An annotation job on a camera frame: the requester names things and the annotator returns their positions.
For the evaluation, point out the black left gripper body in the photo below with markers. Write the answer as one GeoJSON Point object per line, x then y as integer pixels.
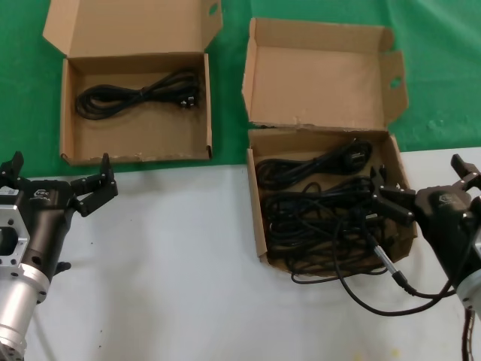
{"type": "Point", "coordinates": [45, 218]}

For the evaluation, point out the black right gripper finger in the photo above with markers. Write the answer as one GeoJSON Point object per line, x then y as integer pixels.
{"type": "Point", "coordinates": [394, 203]}
{"type": "Point", "coordinates": [466, 173]}

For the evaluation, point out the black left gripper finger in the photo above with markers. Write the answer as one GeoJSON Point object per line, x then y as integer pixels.
{"type": "Point", "coordinates": [99, 188]}
{"type": "Point", "coordinates": [11, 169]}

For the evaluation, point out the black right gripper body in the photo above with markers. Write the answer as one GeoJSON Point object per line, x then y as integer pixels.
{"type": "Point", "coordinates": [443, 222]}

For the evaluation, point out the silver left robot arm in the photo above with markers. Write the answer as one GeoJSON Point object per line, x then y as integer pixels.
{"type": "Point", "coordinates": [19, 304]}

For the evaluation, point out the cardboard box with intact lid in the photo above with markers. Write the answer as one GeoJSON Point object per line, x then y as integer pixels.
{"type": "Point", "coordinates": [143, 131]}

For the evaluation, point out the cardboard box with torn lid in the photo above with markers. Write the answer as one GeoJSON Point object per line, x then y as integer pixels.
{"type": "Point", "coordinates": [319, 82]}

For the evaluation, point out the green table cloth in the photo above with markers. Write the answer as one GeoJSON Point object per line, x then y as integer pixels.
{"type": "Point", "coordinates": [30, 94]}

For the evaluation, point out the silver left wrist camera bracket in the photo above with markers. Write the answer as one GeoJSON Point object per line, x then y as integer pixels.
{"type": "Point", "coordinates": [11, 237]}

